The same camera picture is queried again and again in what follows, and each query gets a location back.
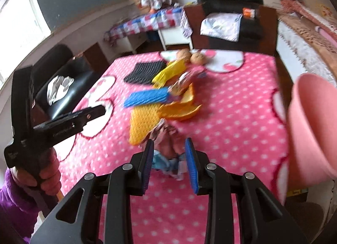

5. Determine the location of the black foam net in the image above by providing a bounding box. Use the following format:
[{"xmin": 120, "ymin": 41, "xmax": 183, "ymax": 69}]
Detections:
[{"xmin": 124, "ymin": 60, "xmax": 167, "ymax": 86}]

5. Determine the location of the orange small box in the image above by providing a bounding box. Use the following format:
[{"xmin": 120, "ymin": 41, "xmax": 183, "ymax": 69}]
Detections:
[{"xmin": 242, "ymin": 7, "xmax": 257, "ymax": 20}]

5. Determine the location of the black leather armchair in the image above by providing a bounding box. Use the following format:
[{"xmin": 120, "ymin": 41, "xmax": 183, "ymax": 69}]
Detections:
[{"xmin": 33, "ymin": 44, "xmax": 106, "ymax": 129}]

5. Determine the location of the pink polka dot blanket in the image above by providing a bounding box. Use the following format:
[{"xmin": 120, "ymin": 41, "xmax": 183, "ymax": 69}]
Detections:
[{"xmin": 54, "ymin": 49, "xmax": 290, "ymax": 244}]

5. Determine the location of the light blue wrapper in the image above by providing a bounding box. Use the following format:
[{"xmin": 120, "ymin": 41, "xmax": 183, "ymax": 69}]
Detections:
[{"xmin": 153, "ymin": 150, "xmax": 189, "ymax": 181}]

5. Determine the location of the pink dotted quilt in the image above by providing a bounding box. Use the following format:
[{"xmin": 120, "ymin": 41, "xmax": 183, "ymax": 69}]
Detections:
[{"xmin": 280, "ymin": 0, "xmax": 337, "ymax": 40}]

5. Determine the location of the brown wooden cabinet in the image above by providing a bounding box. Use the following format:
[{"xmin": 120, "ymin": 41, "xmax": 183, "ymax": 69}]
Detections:
[{"xmin": 84, "ymin": 42, "xmax": 110, "ymax": 68}]

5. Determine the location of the person's left hand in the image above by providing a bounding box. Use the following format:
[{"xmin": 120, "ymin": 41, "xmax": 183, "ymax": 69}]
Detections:
[{"xmin": 11, "ymin": 148, "xmax": 63, "ymax": 197}]

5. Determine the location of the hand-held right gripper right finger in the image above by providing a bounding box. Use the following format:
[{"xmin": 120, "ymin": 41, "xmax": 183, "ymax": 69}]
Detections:
[{"xmin": 184, "ymin": 137, "xmax": 308, "ymax": 244}]

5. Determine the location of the doll clothing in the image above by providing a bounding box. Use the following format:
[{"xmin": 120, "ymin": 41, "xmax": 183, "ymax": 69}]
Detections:
[{"xmin": 149, "ymin": 118, "xmax": 185, "ymax": 160}]

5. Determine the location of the blue foam net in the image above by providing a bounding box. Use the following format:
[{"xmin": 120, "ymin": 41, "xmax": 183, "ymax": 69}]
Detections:
[{"xmin": 123, "ymin": 87, "xmax": 170, "ymax": 109}]

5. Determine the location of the yellow flowered pillow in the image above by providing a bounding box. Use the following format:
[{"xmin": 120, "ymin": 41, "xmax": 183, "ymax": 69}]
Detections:
[{"xmin": 318, "ymin": 4, "xmax": 336, "ymax": 18}]

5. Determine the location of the white cabinet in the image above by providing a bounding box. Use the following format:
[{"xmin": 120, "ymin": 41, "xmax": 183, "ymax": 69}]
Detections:
[{"xmin": 113, "ymin": 27, "xmax": 194, "ymax": 55}]

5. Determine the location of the floral white cloth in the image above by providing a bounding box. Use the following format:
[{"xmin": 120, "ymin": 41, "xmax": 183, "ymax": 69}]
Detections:
[{"xmin": 199, "ymin": 13, "xmax": 243, "ymax": 42}]

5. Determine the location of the orange-yellow foam net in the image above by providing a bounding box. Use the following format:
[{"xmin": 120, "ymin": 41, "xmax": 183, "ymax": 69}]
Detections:
[{"xmin": 129, "ymin": 104, "xmax": 161, "ymax": 146}]

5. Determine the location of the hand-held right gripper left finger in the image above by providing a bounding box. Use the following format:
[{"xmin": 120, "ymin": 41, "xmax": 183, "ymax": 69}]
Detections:
[{"xmin": 30, "ymin": 139, "xmax": 154, "ymax": 244}]

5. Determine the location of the brown leaf-print blanket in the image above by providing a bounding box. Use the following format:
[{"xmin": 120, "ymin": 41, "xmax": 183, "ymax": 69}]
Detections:
[{"xmin": 278, "ymin": 9, "xmax": 337, "ymax": 86}]

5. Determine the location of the pink plastic basin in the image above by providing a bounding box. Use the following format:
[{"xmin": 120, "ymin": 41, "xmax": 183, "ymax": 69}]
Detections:
[{"xmin": 287, "ymin": 73, "xmax": 337, "ymax": 204}]

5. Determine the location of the colourful snack wrapper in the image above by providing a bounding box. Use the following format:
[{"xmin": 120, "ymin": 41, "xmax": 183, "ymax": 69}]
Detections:
[{"xmin": 168, "ymin": 71, "xmax": 208, "ymax": 101}]

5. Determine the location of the white quilted mattress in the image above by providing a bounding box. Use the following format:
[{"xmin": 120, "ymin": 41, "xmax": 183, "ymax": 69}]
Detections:
[{"xmin": 278, "ymin": 21, "xmax": 337, "ymax": 88}]

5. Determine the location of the checkered tablecloth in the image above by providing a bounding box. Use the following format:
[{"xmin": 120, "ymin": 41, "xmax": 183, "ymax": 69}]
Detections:
[{"xmin": 103, "ymin": 7, "xmax": 194, "ymax": 47}]

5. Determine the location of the window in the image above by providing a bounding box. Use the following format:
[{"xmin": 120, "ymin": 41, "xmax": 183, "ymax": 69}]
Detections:
[{"xmin": 0, "ymin": 0, "xmax": 52, "ymax": 84}]

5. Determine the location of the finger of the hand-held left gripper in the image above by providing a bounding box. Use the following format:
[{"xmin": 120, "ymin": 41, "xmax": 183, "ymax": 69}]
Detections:
[{"xmin": 71, "ymin": 105, "xmax": 106, "ymax": 132}]

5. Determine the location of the orange peel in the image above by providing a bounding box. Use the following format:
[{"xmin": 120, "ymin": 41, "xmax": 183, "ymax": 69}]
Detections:
[{"xmin": 157, "ymin": 83, "xmax": 203, "ymax": 122}]

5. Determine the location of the white crumpled cloth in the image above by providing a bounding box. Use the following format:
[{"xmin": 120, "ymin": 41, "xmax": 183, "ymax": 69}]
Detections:
[{"xmin": 47, "ymin": 75, "xmax": 75, "ymax": 106}]

